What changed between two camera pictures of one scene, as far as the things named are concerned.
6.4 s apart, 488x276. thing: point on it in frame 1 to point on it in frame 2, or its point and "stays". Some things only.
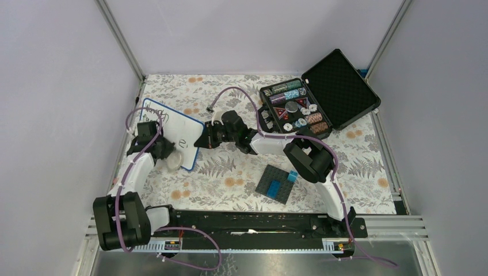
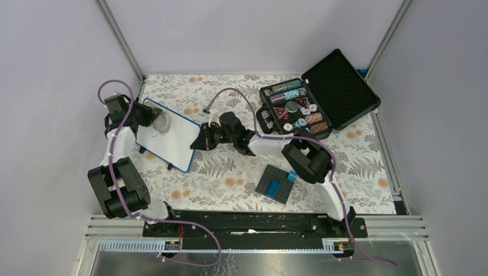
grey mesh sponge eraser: x=175 y=161 to x=162 y=122
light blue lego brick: x=293 y=176 stays
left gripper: x=171 y=148 to x=150 y=113
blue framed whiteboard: x=182 y=129 stays
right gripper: x=206 y=140 stays
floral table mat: x=239 y=167 stays
